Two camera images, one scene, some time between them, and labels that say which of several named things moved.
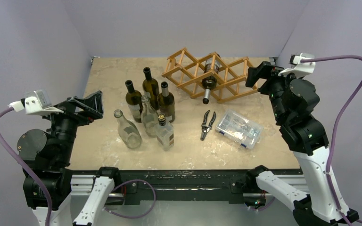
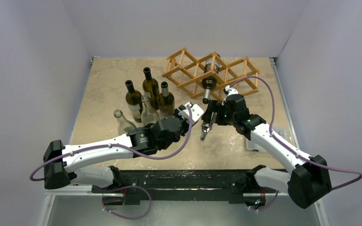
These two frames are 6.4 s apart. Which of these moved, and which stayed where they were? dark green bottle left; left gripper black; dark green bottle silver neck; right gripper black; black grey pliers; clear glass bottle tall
Moved: right gripper black; left gripper black
Stayed: black grey pliers; clear glass bottle tall; dark green bottle silver neck; dark green bottle left
